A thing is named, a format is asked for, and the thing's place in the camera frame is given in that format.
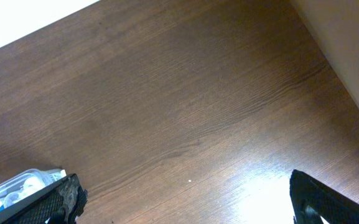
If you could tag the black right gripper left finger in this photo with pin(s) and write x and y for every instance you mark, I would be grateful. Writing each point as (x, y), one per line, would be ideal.
(61, 202)

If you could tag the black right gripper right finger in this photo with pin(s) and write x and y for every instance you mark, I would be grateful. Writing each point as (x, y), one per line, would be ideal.
(314, 202)

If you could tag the clear plastic container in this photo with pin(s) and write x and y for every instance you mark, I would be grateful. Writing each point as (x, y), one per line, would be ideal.
(48, 176)

